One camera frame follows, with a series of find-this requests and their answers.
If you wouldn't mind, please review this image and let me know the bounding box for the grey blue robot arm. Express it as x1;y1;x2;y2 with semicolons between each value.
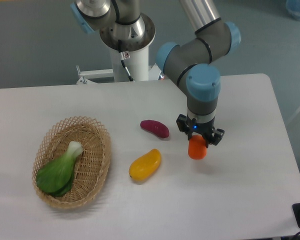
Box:
70;0;241;146

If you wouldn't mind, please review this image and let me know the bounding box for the blue plastic bag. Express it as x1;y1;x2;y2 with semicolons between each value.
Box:
285;0;300;21

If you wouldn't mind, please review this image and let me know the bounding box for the woven wicker basket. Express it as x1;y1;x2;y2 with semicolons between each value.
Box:
32;116;111;210

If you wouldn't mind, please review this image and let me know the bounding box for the orange fruit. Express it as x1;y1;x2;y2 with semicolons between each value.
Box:
188;135;207;160

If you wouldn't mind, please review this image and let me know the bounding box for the green bok choy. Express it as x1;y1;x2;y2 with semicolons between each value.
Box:
35;141;84;197

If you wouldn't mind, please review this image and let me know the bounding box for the yellow mango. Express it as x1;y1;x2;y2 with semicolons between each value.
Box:
128;148;162;182

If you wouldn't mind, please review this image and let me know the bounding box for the white metal base bracket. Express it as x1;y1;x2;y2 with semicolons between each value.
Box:
76;58;165;85

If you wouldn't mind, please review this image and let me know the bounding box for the black cable on pedestal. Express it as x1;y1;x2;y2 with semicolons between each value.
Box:
117;39;135;82

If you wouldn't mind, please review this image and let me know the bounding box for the purple sweet potato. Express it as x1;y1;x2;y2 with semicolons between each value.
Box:
140;120;170;139

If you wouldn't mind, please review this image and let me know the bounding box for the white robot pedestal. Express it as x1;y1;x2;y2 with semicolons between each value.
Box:
99;13;156;82

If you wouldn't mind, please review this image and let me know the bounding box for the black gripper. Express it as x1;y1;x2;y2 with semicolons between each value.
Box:
176;114;225;148

